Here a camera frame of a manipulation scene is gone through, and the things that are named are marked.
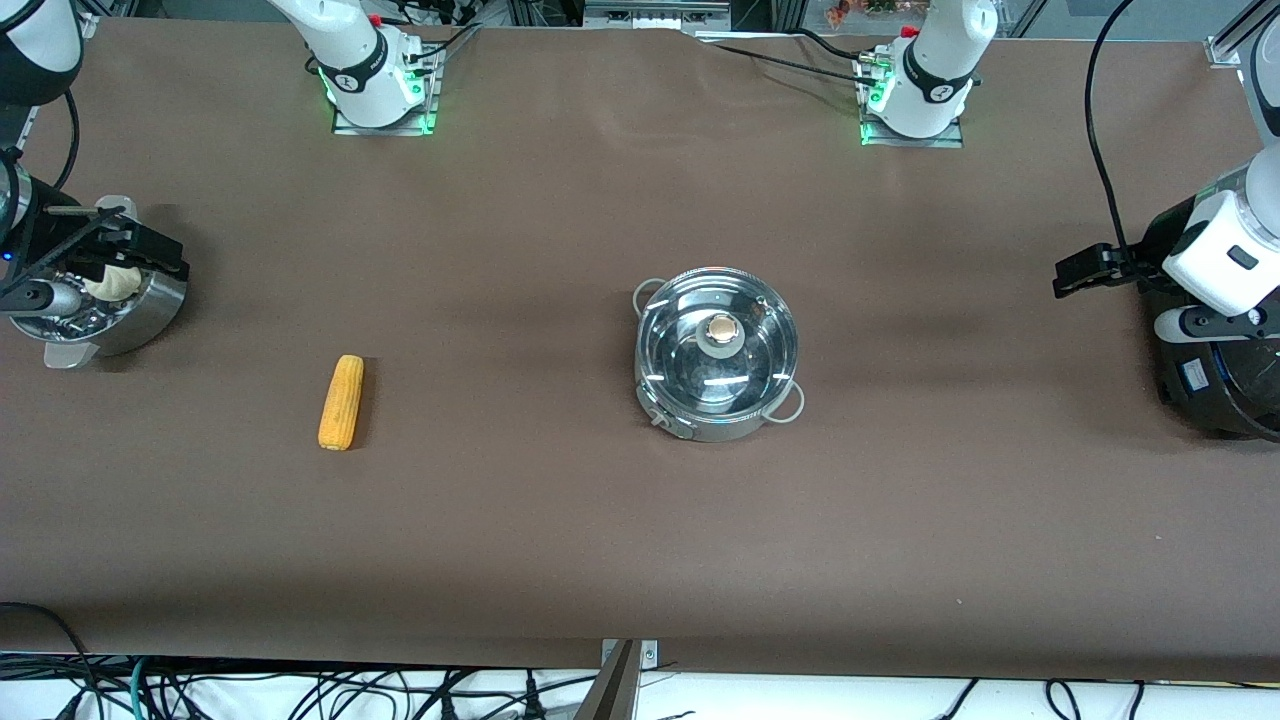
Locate yellow corn cob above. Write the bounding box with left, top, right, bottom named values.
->
left=318, top=355, right=365, bottom=452

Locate glass pot lid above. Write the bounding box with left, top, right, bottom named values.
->
left=637, top=267, right=798, bottom=416

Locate steel steamer pot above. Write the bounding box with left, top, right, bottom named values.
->
left=3, top=195, right=190, bottom=370

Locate steel cooking pot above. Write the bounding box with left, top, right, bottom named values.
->
left=632, top=275, right=806, bottom=443

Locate white steamed bun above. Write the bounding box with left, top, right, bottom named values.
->
left=84, top=265, right=142, bottom=301

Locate black rice cooker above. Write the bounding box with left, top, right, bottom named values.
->
left=1140, top=198, right=1280, bottom=443

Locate grey control box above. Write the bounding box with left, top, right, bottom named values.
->
left=583, top=0, right=732, bottom=32

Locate brown table cover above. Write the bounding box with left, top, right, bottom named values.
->
left=0, top=17, right=1280, bottom=683

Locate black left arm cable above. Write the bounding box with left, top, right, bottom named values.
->
left=1086, top=0, right=1161, bottom=273

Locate aluminium frame profile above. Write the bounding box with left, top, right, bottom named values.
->
left=574, top=640, right=641, bottom=720
left=18, top=10, right=103, bottom=146
left=1207, top=0, right=1280, bottom=70

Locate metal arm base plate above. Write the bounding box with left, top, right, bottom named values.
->
left=331, top=45, right=441, bottom=137
left=859, top=55, right=966, bottom=150

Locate black base cable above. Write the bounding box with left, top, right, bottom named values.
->
left=695, top=38, right=886, bottom=93
left=790, top=27, right=881, bottom=65
left=408, top=22, right=484, bottom=65

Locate small metal bracket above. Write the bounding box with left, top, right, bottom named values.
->
left=600, top=639, right=660, bottom=673

